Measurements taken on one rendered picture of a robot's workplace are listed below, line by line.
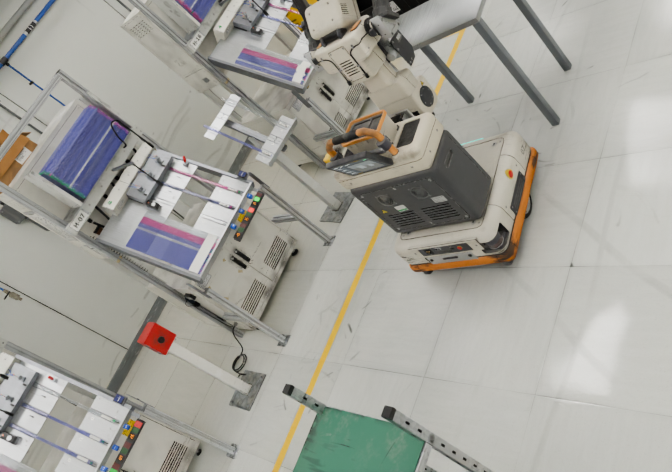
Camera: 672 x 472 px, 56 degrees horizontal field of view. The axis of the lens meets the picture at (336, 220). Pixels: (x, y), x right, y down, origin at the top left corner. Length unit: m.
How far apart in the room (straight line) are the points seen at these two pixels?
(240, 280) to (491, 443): 2.07
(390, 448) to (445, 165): 1.44
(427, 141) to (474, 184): 0.35
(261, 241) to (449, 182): 1.82
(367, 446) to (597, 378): 1.14
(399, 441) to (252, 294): 2.64
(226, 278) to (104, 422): 1.15
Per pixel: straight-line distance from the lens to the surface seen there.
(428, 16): 3.51
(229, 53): 4.55
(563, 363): 2.77
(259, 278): 4.29
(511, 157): 3.22
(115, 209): 4.02
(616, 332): 2.74
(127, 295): 5.65
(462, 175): 2.91
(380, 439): 1.81
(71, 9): 5.89
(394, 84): 3.00
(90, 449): 3.65
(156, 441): 4.06
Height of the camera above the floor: 2.22
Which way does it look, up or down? 30 degrees down
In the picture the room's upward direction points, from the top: 51 degrees counter-clockwise
